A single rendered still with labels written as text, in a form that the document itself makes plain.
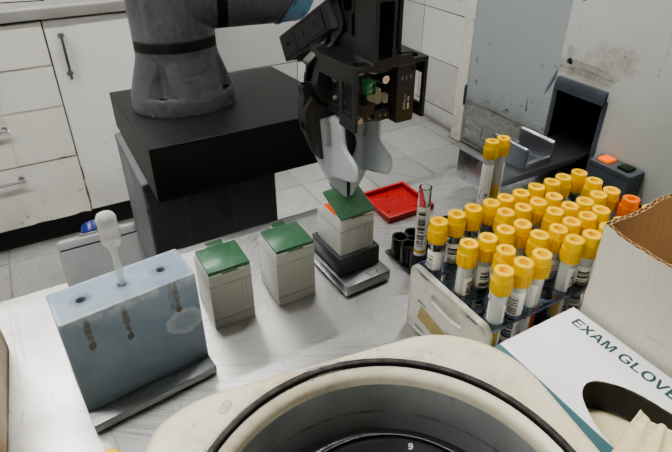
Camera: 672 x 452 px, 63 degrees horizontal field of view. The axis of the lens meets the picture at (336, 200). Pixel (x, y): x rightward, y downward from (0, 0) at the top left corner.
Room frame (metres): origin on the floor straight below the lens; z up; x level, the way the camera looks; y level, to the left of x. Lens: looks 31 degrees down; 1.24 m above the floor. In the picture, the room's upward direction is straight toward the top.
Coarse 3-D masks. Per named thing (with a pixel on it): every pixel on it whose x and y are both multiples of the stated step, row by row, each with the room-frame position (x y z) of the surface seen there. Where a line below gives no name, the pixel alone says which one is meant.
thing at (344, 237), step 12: (324, 204) 0.47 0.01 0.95; (324, 216) 0.46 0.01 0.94; (336, 216) 0.45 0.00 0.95; (360, 216) 0.45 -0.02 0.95; (372, 216) 0.46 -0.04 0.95; (324, 228) 0.47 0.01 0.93; (336, 228) 0.44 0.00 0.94; (348, 228) 0.44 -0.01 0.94; (360, 228) 0.45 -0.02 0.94; (372, 228) 0.46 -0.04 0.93; (324, 240) 0.47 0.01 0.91; (336, 240) 0.44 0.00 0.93; (348, 240) 0.44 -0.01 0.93; (360, 240) 0.45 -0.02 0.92; (372, 240) 0.46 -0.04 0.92; (336, 252) 0.44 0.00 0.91; (348, 252) 0.44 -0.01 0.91
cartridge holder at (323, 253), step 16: (320, 240) 0.47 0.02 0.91; (320, 256) 0.46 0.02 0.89; (336, 256) 0.44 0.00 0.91; (352, 256) 0.44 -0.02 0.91; (368, 256) 0.45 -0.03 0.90; (336, 272) 0.44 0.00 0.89; (352, 272) 0.44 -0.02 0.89; (368, 272) 0.44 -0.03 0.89; (384, 272) 0.44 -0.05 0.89; (352, 288) 0.42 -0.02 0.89
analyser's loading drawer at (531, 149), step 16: (512, 144) 0.63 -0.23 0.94; (528, 144) 0.66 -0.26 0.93; (544, 144) 0.64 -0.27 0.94; (560, 144) 0.69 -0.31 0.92; (576, 144) 0.69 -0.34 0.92; (464, 160) 0.62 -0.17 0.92; (480, 160) 0.60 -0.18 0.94; (512, 160) 0.63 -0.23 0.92; (528, 160) 0.64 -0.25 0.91; (544, 160) 0.63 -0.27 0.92; (560, 160) 0.64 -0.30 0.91; (576, 160) 0.65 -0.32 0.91; (464, 176) 0.62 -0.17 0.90; (480, 176) 0.60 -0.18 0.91; (512, 176) 0.60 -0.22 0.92; (528, 176) 0.61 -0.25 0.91
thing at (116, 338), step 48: (96, 288) 0.31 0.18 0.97; (144, 288) 0.31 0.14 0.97; (192, 288) 0.33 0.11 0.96; (96, 336) 0.29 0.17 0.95; (144, 336) 0.30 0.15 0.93; (192, 336) 0.33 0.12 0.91; (96, 384) 0.28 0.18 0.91; (144, 384) 0.30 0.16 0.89; (192, 384) 0.31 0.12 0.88; (96, 432) 0.26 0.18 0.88
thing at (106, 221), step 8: (96, 216) 0.32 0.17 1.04; (104, 216) 0.31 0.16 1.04; (112, 216) 0.32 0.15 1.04; (96, 224) 0.31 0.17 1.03; (104, 224) 0.31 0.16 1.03; (112, 224) 0.31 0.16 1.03; (104, 232) 0.31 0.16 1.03; (112, 232) 0.31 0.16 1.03; (104, 240) 0.31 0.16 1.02; (112, 240) 0.31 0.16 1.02; (120, 240) 0.32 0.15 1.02; (112, 248) 0.31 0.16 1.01
